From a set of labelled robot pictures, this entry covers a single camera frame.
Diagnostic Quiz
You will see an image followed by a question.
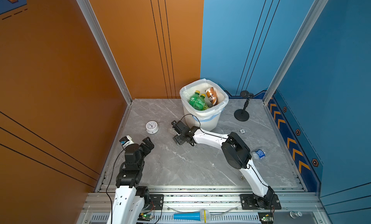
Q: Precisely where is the green sprite bottle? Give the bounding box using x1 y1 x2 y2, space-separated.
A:
188 90 202 110

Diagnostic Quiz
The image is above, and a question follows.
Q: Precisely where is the brown coffee bottle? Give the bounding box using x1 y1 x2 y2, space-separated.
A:
205 87 218 106

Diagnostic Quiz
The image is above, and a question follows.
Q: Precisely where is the crushed blue-label bottle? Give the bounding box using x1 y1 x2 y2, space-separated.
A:
250 149 266 161

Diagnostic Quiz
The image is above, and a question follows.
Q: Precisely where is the green bottle diagonal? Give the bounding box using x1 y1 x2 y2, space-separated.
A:
199 94 209 110

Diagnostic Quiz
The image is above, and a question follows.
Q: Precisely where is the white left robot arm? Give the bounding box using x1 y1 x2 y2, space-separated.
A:
107 136 154 224

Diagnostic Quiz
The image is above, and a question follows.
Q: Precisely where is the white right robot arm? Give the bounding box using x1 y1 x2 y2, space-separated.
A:
157 121 281 209

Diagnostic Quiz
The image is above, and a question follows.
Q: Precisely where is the white plastic waste bin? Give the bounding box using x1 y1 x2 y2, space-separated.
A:
180 79 229 131

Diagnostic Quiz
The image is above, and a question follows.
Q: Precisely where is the white alarm clock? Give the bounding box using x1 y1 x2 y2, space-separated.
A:
146 121 159 134

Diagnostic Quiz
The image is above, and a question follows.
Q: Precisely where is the left green circuit board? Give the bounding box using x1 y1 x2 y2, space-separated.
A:
137 213 154 222

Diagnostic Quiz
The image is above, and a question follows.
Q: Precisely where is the green circuit board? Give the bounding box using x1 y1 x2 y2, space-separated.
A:
258 212 274 224
137 213 154 222

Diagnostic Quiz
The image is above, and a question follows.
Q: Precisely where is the black desk microphone stand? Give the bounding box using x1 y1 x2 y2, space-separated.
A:
234 90 254 121

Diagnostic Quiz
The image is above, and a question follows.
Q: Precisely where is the right green circuit board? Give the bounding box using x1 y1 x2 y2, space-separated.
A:
258 212 274 224

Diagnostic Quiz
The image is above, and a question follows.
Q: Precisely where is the silver knob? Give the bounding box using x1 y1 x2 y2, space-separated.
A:
290 211 302 219

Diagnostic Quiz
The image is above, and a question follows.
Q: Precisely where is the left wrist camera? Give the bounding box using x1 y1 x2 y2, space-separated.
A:
119 136 134 149

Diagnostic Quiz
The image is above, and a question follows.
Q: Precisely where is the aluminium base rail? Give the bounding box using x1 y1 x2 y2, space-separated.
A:
76 184 331 224

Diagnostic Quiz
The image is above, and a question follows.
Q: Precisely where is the aluminium frame post left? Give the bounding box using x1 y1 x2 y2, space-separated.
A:
76 0 133 105

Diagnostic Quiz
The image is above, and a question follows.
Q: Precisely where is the aluminium frame post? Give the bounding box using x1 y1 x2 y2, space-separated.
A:
263 0 329 105
76 0 133 105

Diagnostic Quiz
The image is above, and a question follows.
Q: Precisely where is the aluminium frame post right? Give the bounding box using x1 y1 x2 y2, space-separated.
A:
263 0 329 105

